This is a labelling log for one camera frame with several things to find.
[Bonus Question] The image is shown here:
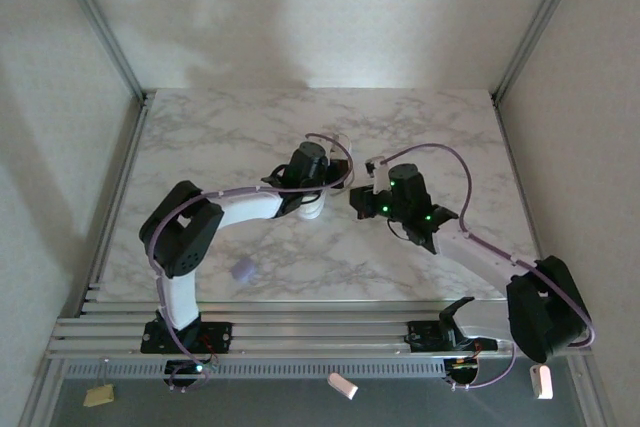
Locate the clear plastic bottle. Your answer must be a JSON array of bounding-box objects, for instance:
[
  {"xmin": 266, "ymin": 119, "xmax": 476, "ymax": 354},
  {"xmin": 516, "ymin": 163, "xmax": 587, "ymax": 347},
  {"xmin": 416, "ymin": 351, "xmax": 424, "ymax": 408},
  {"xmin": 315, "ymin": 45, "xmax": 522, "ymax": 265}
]
[{"xmin": 298, "ymin": 194, "xmax": 327, "ymax": 222}]

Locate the small lavender block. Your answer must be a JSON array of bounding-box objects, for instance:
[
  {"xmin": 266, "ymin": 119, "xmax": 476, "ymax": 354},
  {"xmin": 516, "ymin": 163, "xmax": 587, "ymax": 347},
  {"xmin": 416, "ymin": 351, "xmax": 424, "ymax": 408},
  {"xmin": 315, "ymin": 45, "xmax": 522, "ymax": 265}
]
[{"xmin": 230, "ymin": 256, "xmax": 257, "ymax": 284}]

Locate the small white plastic piece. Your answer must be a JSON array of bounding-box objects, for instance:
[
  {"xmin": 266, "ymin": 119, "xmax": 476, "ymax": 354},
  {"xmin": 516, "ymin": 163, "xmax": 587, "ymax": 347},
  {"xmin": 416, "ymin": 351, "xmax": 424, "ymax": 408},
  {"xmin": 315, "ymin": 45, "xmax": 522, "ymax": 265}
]
[{"xmin": 327, "ymin": 372, "xmax": 359, "ymax": 401}]

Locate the white rectangular plastic device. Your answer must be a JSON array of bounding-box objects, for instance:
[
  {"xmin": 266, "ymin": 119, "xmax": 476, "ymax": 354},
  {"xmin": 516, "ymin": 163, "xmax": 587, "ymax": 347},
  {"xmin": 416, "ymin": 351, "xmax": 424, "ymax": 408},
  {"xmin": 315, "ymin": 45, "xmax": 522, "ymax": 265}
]
[{"xmin": 529, "ymin": 364, "xmax": 555, "ymax": 401}]

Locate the yellow paper tag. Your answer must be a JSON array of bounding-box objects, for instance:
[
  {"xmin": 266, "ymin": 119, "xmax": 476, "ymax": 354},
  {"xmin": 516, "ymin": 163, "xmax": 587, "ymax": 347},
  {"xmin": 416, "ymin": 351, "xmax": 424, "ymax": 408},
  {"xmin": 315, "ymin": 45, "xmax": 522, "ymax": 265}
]
[{"xmin": 83, "ymin": 384, "xmax": 115, "ymax": 407}]

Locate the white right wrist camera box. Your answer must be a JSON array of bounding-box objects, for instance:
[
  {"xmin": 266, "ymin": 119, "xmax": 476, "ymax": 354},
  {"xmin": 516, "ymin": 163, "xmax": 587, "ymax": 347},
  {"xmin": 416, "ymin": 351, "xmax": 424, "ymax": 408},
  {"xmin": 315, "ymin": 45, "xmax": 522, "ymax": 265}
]
[{"xmin": 364, "ymin": 155, "xmax": 392, "ymax": 196}]

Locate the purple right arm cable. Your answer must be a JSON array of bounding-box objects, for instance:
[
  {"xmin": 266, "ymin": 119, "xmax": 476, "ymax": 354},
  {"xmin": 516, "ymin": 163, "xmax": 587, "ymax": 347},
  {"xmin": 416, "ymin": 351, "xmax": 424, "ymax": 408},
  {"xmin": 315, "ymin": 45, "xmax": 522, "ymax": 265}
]
[{"xmin": 372, "ymin": 144, "xmax": 597, "ymax": 393}]

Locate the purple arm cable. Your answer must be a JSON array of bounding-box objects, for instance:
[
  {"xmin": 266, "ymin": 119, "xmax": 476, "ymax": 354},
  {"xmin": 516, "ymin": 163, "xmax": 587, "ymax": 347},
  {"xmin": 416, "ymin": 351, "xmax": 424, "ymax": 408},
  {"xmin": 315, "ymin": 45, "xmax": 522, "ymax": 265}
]
[
  {"xmin": 147, "ymin": 132, "xmax": 355, "ymax": 393},
  {"xmin": 372, "ymin": 144, "xmax": 597, "ymax": 393}
]

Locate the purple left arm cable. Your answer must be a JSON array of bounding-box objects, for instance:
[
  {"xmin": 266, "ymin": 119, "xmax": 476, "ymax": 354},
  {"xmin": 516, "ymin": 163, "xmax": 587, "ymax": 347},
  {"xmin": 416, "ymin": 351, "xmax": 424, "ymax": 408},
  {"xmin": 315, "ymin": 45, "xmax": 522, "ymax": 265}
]
[{"xmin": 147, "ymin": 132, "xmax": 355, "ymax": 393}]

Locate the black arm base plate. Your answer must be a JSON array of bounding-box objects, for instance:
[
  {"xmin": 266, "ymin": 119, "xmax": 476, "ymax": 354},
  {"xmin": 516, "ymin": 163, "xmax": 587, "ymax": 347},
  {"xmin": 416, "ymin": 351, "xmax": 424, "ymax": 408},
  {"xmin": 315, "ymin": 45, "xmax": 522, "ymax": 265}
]
[
  {"xmin": 405, "ymin": 319, "xmax": 454, "ymax": 354},
  {"xmin": 141, "ymin": 320, "xmax": 234, "ymax": 354}
]

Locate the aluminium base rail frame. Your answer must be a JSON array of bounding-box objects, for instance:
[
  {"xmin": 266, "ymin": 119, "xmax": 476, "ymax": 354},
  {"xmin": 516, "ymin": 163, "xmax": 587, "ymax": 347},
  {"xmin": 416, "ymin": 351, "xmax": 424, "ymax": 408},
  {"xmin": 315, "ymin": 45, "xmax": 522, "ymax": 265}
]
[{"xmin": 43, "ymin": 286, "xmax": 589, "ymax": 362}]

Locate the aluminium side rail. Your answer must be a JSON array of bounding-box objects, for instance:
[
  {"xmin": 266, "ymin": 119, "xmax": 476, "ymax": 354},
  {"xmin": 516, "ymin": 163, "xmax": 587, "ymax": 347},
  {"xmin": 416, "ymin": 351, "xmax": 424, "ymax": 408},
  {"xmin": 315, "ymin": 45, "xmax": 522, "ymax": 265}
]
[{"xmin": 79, "ymin": 96, "xmax": 154, "ymax": 316}]

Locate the grey slotted cable duct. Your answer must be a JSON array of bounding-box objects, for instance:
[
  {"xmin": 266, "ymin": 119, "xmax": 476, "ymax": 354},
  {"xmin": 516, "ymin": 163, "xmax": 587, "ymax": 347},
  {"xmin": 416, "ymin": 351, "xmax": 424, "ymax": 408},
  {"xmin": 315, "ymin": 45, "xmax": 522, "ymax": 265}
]
[{"xmin": 62, "ymin": 359, "xmax": 446, "ymax": 379}]

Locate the aluminium frame post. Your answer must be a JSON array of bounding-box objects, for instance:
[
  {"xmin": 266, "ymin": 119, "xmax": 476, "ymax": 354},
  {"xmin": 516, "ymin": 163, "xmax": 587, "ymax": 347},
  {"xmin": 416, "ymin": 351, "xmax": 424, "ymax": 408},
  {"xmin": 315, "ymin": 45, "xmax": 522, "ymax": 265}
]
[
  {"xmin": 491, "ymin": 0, "xmax": 591, "ymax": 104},
  {"xmin": 49, "ymin": 0, "xmax": 150, "ymax": 103}
]

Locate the aluminium frame leg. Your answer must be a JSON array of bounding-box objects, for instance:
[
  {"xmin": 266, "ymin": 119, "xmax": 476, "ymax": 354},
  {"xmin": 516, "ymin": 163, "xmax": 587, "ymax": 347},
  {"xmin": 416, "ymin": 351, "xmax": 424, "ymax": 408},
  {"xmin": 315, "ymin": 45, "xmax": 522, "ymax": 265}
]
[
  {"xmin": 18, "ymin": 359, "xmax": 69, "ymax": 427},
  {"xmin": 569, "ymin": 354, "xmax": 619, "ymax": 427}
]

